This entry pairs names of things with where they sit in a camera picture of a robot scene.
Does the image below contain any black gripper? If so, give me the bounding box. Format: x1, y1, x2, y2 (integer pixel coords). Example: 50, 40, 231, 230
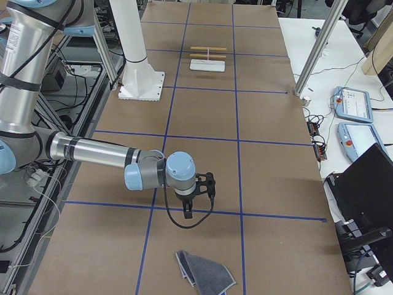
174, 187, 197, 219

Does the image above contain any grey towel with blue side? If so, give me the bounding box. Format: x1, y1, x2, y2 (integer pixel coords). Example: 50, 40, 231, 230
175, 250, 236, 295

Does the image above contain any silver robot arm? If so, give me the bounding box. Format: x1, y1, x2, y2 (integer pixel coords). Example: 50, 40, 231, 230
1, 1, 202, 219

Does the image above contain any wooden towel rack white base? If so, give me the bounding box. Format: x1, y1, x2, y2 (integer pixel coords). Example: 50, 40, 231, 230
189, 46, 227, 73

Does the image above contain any lower black adapter box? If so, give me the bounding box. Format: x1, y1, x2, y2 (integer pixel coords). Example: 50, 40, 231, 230
313, 144, 327, 162

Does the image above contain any black adapter box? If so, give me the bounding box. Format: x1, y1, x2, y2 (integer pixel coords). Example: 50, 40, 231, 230
313, 144, 327, 162
306, 121, 320, 136

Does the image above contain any upper black adapter box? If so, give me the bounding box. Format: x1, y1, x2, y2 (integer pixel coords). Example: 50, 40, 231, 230
306, 121, 320, 136

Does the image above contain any small metal cylinder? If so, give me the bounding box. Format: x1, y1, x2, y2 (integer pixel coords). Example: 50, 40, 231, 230
301, 96, 311, 107

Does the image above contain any black laptop on stand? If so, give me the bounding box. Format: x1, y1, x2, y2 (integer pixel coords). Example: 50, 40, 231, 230
325, 143, 392, 277

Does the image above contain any lower teach pendant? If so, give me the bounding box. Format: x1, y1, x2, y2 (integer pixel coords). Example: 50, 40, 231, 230
338, 122, 386, 162

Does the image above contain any teach pendant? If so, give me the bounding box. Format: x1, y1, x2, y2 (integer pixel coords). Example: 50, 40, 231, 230
331, 86, 373, 123
338, 122, 386, 162

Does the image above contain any black power brick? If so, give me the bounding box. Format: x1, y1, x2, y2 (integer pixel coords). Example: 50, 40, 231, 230
41, 58, 66, 92

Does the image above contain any upper teach pendant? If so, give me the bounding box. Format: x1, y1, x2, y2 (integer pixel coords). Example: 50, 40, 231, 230
331, 86, 373, 123

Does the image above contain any black camera cable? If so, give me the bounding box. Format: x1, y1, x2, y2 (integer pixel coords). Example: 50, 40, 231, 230
163, 176, 215, 229

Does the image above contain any white pedestal column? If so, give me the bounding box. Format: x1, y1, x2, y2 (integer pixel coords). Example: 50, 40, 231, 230
110, 0, 165, 101

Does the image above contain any aluminium side frame rail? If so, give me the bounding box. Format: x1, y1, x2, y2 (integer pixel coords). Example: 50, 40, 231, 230
93, 10, 119, 90

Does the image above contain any aluminium frame post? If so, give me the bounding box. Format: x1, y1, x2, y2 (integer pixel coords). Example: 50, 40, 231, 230
294, 0, 348, 96

